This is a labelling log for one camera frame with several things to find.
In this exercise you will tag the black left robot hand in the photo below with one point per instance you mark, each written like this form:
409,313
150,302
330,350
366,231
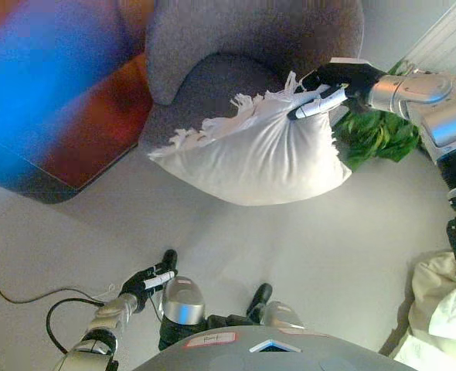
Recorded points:
143,284

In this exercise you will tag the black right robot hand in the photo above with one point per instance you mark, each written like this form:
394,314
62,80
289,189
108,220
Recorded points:
348,79

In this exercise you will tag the white fringed pillow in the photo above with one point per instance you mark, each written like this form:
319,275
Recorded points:
259,166

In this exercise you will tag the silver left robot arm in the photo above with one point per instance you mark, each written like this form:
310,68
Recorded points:
104,320

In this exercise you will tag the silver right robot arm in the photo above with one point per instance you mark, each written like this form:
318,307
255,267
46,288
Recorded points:
436,112

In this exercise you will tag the silver left robot leg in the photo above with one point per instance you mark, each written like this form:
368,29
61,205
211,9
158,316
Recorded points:
183,305

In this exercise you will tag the silver robot leg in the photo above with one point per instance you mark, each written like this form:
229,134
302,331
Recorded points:
183,305
278,313

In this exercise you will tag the green leafy potted plant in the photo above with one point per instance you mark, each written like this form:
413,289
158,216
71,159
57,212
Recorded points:
378,139

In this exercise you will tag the white ribbed radiator panel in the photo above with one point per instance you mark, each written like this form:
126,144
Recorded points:
440,35

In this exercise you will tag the grey fabric armchair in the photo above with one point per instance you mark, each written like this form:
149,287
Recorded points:
251,31

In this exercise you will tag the silver right robot leg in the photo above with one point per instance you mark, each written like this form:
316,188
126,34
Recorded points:
278,313

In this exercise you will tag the grey robot torso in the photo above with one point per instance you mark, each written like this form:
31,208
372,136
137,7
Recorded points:
270,353

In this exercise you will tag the brown wooden cabinet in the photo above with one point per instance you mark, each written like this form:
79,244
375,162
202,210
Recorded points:
77,116

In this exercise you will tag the beige blanket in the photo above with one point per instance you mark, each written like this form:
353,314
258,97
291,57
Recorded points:
425,293

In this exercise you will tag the white duvet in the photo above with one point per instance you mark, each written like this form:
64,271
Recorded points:
452,309

